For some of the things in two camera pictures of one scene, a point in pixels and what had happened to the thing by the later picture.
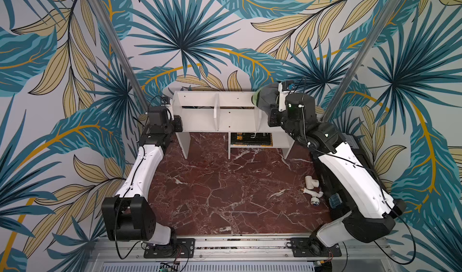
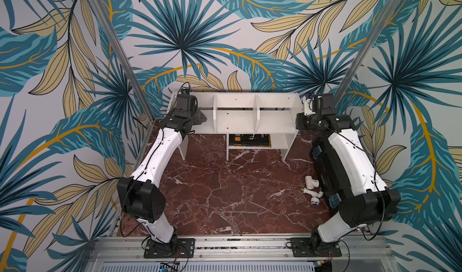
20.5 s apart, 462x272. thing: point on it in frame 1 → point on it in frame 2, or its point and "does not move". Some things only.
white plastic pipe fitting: (311, 183) does not move
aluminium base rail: (242, 250) does not move
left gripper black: (177, 120) → (195, 109)
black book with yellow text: (251, 139) does not move
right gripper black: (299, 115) → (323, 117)
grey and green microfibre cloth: (266, 95) → (199, 117)
